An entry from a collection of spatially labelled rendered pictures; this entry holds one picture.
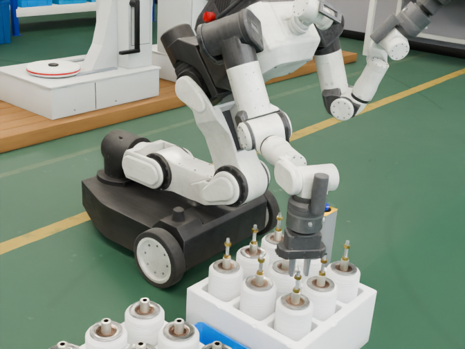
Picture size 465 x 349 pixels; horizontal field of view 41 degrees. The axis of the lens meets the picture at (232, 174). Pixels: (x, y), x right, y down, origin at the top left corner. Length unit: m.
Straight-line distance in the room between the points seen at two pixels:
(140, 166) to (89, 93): 1.43
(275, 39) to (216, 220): 0.70
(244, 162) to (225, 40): 0.50
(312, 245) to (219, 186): 0.58
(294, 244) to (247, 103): 0.40
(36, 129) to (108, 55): 0.78
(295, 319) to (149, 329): 0.36
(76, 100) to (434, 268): 2.15
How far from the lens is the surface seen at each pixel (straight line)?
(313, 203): 1.42
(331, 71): 2.04
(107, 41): 3.87
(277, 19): 1.80
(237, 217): 2.20
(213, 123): 1.99
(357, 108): 2.05
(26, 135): 3.35
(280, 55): 1.77
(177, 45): 2.06
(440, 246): 2.59
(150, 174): 2.23
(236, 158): 1.99
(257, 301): 1.65
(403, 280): 2.30
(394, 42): 1.95
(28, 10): 6.49
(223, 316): 1.70
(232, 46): 1.65
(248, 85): 1.64
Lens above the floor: 1.14
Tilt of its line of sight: 22 degrees down
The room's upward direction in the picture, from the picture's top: 4 degrees clockwise
